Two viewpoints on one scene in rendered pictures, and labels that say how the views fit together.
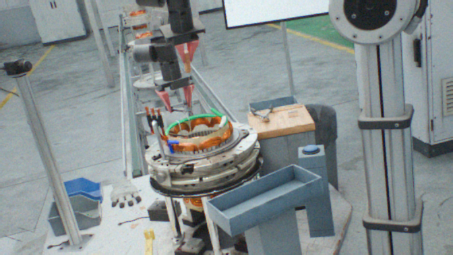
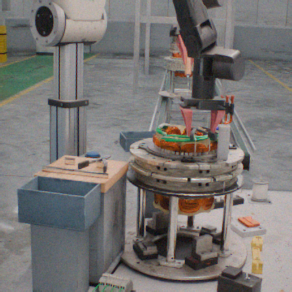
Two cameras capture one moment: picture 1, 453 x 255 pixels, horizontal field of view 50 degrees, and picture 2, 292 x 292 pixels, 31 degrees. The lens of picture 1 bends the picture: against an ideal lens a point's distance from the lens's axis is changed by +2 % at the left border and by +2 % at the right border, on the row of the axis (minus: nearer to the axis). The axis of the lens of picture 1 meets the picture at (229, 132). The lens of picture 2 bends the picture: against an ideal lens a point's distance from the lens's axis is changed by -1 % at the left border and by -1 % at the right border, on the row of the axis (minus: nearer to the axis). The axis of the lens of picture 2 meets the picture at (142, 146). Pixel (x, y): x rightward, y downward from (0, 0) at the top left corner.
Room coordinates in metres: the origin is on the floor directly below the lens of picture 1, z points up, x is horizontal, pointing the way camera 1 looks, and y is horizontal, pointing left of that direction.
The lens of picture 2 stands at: (2.71, 0.28, 1.47)
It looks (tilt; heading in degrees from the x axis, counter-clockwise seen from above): 14 degrees down; 192
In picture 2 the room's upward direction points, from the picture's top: 2 degrees clockwise
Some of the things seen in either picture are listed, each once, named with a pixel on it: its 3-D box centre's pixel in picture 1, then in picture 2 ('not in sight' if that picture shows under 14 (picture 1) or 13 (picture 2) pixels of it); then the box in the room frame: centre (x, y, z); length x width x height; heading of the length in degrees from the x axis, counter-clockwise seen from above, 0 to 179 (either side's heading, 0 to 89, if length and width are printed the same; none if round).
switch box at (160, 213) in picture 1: (164, 209); (239, 283); (1.46, 0.27, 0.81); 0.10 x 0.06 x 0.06; 66
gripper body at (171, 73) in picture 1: (170, 72); (203, 90); (1.39, 0.13, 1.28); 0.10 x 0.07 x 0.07; 110
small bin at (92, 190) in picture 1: (79, 193); not in sight; (1.70, 0.61, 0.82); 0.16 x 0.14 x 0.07; 101
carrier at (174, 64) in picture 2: not in sight; (182, 77); (-1.71, -0.38, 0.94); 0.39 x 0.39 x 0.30
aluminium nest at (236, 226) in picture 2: not in sight; (244, 225); (1.03, 0.26, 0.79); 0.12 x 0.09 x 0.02; 34
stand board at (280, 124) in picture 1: (278, 121); (83, 172); (1.43, -0.16, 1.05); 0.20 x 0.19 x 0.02; 178
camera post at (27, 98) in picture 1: (50, 164); not in sight; (1.40, 0.56, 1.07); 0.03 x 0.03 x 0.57; 74
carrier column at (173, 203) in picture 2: not in sight; (172, 229); (1.39, 0.07, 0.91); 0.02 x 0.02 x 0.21
